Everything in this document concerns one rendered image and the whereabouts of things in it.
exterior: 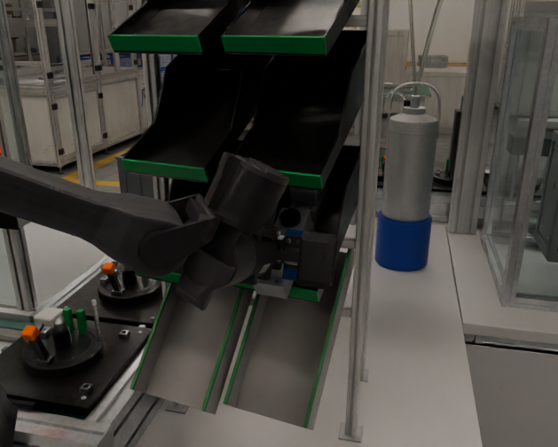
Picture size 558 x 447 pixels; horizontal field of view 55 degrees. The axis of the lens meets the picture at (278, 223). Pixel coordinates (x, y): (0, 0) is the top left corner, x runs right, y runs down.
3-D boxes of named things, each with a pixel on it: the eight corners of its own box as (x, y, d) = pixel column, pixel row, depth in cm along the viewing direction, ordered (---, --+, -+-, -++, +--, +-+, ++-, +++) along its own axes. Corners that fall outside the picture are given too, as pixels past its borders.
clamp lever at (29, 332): (46, 363, 92) (30, 335, 87) (36, 361, 92) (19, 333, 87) (58, 346, 94) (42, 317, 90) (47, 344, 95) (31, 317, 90)
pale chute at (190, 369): (216, 415, 81) (204, 411, 77) (143, 393, 86) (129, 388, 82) (268, 247, 91) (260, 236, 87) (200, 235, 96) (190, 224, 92)
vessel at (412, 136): (430, 224, 150) (445, 85, 136) (379, 220, 153) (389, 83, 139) (428, 208, 162) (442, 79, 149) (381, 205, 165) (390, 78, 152)
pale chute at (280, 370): (313, 431, 78) (306, 427, 74) (232, 407, 83) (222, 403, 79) (357, 254, 88) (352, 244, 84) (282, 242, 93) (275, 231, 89)
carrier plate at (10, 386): (90, 418, 86) (88, 407, 85) (-38, 396, 91) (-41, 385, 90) (154, 336, 108) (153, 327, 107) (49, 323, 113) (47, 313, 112)
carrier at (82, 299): (157, 333, 109) (153, 278, 105) (52, 318, 114) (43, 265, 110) (200, 280, 131) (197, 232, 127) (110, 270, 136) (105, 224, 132)
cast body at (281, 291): (287, 300, 69) (277, 269, 63) (255, 294, 70) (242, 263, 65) (305, 247, 73) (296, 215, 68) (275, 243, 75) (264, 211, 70)
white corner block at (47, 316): (55, 337, 108) (51, 319, 106) (35, 334, 109) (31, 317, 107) (68, 325, 112) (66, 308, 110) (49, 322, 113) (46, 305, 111)
